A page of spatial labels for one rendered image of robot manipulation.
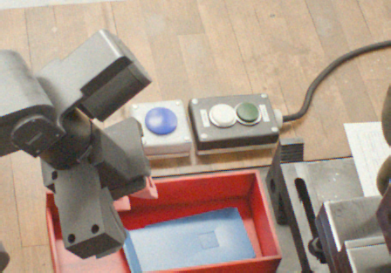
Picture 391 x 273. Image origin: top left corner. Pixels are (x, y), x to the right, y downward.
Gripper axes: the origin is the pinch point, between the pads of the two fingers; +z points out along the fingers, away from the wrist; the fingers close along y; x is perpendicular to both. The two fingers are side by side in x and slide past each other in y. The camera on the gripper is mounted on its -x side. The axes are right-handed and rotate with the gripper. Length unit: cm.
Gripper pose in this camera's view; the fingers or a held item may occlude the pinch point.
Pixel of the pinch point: (138, 195)
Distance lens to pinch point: 99.6
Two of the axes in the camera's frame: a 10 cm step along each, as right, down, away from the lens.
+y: 8.8, -3.7, -3.0
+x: -1.8, -8.4, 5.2
